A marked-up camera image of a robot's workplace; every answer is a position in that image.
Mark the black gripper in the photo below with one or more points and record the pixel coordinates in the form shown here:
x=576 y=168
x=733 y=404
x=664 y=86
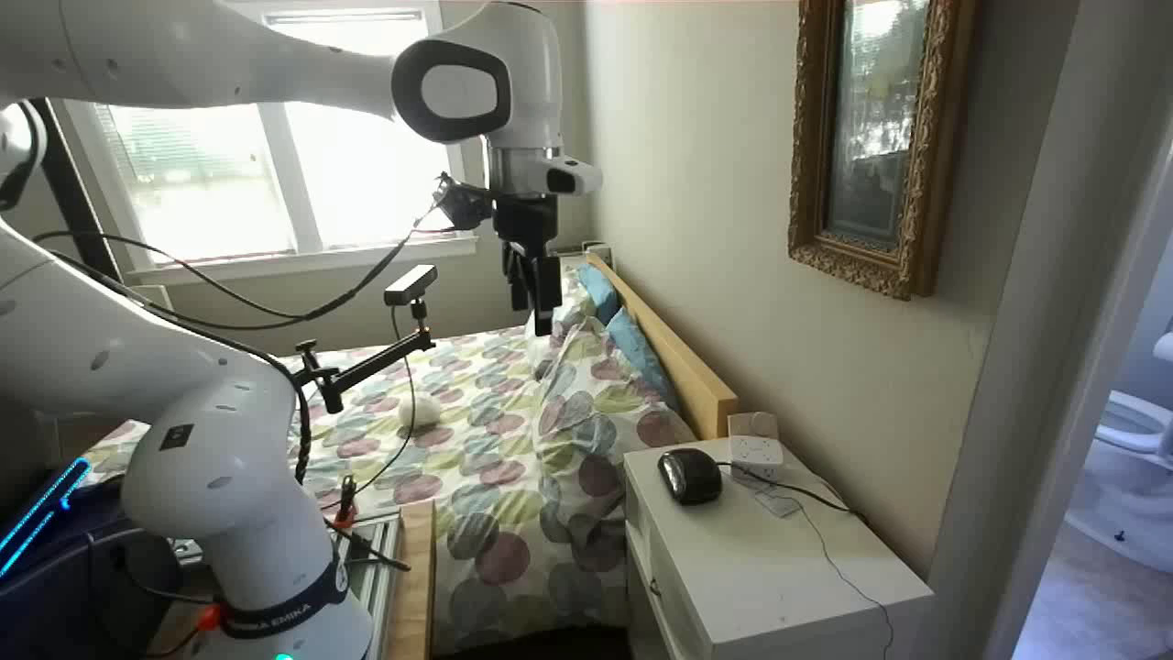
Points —
x=526 y=221

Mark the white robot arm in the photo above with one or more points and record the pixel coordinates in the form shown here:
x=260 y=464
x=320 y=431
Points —
x=232 y=477

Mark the small white round object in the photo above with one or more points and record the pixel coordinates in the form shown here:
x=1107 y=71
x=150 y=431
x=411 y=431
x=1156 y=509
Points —
x=421 y=417

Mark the black round button device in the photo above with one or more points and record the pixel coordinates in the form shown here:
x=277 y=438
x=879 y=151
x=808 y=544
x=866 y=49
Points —
x=690 y=477

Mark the blue pillow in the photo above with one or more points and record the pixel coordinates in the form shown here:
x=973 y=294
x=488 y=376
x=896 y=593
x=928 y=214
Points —
x=624 y=333

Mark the floral pillow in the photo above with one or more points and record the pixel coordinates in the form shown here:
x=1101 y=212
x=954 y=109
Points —
x=606 y=428

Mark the floral bed duvet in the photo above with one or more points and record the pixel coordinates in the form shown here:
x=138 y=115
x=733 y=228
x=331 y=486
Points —
x=488 y=489

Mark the white tissue box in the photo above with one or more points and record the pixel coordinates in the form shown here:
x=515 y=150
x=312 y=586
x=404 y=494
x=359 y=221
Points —
x=752 y=423

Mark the white cube device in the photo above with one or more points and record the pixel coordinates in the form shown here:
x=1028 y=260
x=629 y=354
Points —
x=756 y=454

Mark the white framed window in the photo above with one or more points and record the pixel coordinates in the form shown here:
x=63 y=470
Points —
x=244 y=169

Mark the wooden base board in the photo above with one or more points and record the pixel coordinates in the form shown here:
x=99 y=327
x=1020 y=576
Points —
x=415 y=590

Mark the white nightstand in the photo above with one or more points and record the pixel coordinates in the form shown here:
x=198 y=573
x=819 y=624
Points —
x=771 y=562

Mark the gold framed painting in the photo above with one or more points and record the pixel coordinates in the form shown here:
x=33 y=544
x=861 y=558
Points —
x=879 y=135

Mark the black pole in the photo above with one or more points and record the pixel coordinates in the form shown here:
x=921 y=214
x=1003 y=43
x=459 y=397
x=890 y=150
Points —
x=73 y=184

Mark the dark blue-lit equipment case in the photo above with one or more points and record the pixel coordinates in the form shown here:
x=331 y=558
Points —
x=61 y=573

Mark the white toilet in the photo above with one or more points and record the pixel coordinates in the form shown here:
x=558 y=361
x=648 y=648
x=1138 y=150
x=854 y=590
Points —
x=1138 y=464

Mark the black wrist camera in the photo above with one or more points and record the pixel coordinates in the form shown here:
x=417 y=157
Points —
x=461 y=202

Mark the black external camera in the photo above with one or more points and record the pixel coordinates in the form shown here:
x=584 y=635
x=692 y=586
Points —
x=411 y=285

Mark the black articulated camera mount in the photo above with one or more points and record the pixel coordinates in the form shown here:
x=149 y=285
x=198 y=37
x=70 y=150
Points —
x=369 y=364

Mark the white door frame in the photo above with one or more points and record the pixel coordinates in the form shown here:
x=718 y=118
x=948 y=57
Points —
x=1038 y=370

